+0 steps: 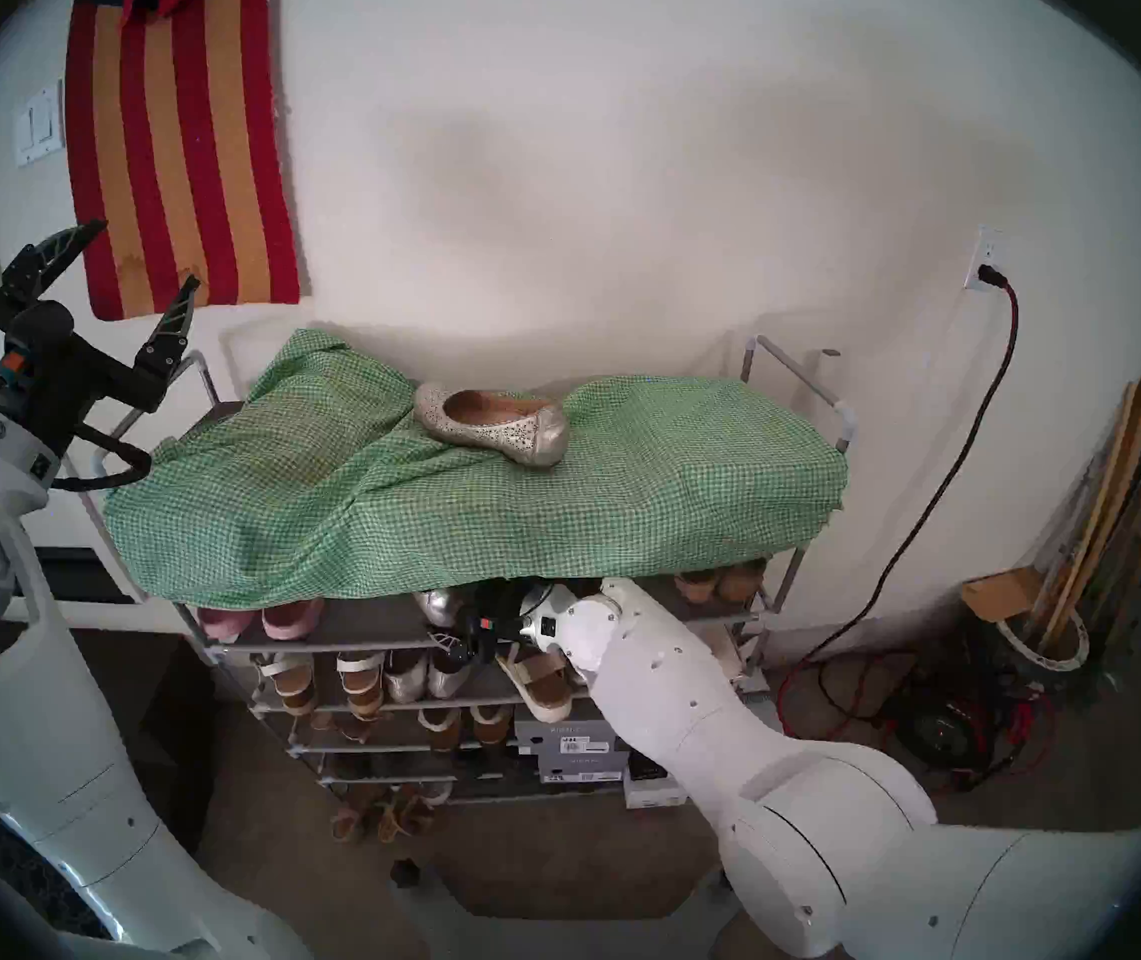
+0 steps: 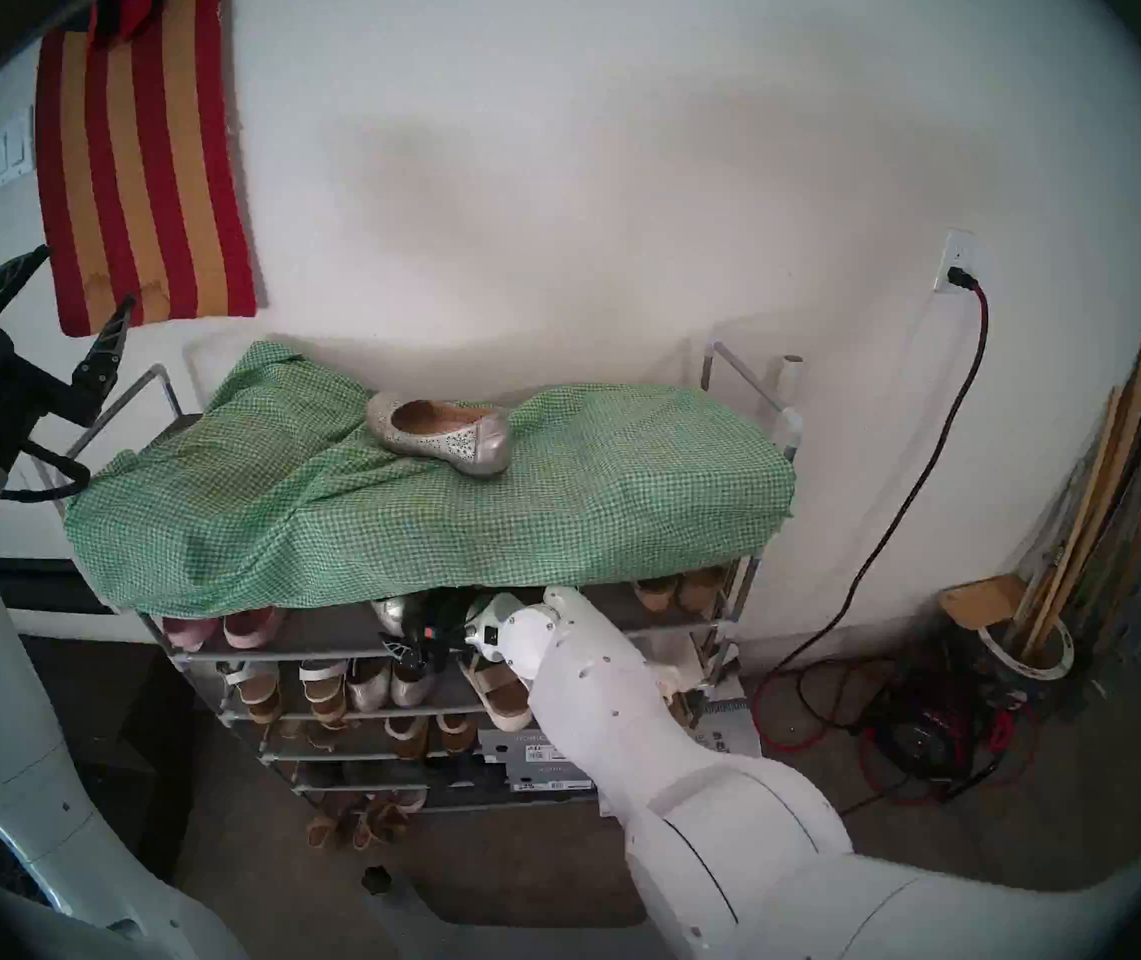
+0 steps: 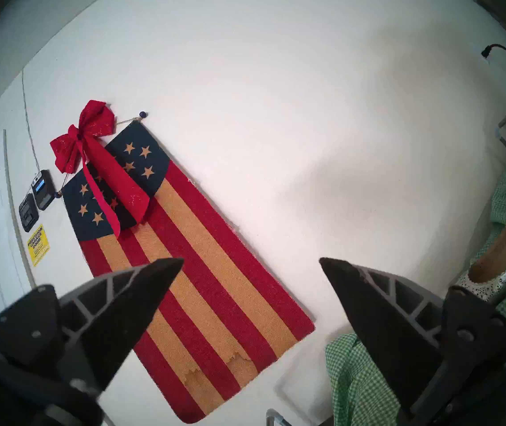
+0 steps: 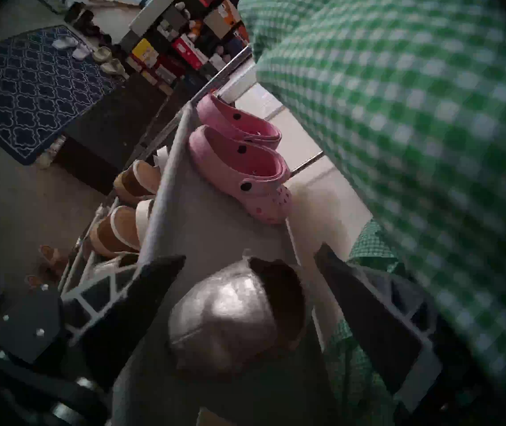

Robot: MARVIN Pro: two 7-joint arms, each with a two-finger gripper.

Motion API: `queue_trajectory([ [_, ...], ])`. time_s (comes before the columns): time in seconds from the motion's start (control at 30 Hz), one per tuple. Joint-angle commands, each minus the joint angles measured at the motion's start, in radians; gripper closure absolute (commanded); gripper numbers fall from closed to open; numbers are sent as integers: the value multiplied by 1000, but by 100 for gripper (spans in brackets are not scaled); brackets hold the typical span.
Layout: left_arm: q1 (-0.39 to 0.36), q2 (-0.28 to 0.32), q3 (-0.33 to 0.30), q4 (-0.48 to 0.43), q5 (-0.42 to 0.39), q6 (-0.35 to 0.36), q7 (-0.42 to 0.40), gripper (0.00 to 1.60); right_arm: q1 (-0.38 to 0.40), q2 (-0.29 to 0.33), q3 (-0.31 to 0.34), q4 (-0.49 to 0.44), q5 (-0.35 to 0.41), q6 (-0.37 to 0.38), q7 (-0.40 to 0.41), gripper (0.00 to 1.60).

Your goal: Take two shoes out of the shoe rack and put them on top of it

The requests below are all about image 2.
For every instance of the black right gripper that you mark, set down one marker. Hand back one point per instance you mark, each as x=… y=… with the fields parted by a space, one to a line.
x=438 y=630

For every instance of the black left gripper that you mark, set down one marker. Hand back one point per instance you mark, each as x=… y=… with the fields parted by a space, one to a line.
x=0 y=398

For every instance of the silver perforated shoe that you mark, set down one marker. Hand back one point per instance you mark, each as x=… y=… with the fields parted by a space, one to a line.
x=388 y=613
x=470 y=453

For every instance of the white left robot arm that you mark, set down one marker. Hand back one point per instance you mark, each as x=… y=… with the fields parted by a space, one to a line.
x=10 y=768

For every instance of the plain silver flat shoe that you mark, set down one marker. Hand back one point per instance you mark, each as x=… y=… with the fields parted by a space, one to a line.
x=368 y=686
x=415 y=686

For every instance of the grey metal shoe rack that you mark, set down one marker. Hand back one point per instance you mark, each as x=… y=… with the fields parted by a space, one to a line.
x=325 y=628

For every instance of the brown slip-on shoe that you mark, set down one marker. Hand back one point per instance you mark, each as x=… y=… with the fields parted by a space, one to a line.
x=456 y=734
x=406 y=738

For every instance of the white slip-on shoe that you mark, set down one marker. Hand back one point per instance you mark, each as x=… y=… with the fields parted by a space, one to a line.
x=411 y=800

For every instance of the tan cork wedge shoe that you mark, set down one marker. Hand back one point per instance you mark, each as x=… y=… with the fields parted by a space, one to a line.
x=700 y=588
x=657 y=596

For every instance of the grey Vionic shoebox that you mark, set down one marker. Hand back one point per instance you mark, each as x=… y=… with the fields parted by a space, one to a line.
x=520 y=743
x=545 y=776

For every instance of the tan fringed sandal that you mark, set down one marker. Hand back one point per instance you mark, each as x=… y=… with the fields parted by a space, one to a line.
x=328 y=826
x=380 y=823

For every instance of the striped fabric flag hanging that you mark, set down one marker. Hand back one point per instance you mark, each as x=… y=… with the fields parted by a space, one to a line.
x=130 y=168

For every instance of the green gingham cloth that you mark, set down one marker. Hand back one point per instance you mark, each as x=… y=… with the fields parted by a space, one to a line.
x=530 y=508

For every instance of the white panel door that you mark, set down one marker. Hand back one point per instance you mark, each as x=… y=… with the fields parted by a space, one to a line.
x=30 y=528

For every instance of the black base knob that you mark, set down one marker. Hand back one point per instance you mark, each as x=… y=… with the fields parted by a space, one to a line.
x=376 y=879

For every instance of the dark brown low cabinet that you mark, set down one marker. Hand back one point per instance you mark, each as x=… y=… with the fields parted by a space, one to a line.
x=110 y=728

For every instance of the red glitter ribbon bow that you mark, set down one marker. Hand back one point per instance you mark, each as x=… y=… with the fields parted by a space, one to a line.
x=135 y=3

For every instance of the red black power tool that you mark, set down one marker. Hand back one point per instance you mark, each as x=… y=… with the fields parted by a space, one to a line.
x=915 y=743

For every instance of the brown cardboard piece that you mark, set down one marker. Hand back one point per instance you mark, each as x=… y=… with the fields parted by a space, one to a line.
x=980 y=598

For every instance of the wooden trim sticks bundle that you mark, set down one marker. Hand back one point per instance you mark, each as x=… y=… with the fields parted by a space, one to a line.
x=1130 y=448

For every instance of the white light switch plate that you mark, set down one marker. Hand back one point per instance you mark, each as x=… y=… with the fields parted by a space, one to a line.
x=12 y=153

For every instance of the white wall outlet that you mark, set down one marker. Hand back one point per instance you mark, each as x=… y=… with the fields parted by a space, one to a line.
x=960 y=248

